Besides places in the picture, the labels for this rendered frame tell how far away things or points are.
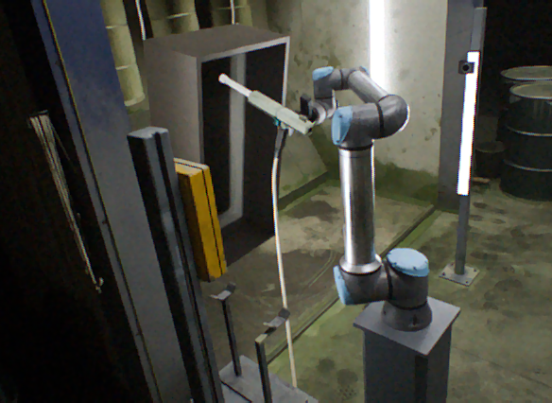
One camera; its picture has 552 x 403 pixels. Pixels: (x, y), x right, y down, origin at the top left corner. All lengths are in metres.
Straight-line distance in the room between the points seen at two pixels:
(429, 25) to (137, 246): 2.82
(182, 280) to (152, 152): 0.29
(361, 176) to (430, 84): 2.34
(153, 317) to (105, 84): 0.79
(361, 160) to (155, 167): 0.79
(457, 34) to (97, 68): 2.77
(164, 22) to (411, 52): 1.83
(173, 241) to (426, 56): 3.07
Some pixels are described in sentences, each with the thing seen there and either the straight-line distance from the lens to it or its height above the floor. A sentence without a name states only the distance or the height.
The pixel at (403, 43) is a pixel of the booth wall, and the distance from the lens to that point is 3.84.
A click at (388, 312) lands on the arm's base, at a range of 1.86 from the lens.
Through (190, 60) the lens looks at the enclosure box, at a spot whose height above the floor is 1.63.
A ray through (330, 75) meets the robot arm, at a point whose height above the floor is 1.50.
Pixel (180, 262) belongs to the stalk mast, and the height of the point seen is 1.36.
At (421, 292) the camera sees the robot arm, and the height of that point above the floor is 0.80.
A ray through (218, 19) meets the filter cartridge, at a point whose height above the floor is 1.67.
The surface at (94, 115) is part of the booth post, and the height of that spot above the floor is 1.59.
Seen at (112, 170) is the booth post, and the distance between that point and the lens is 1.43.
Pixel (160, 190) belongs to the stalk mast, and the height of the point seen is 1.53.
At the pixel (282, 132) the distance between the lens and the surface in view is 1.83.
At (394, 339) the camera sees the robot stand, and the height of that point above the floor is 0.64.
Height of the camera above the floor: 1.87
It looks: 25 degrees down
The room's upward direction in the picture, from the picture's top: 7 degrees counter-clockwise
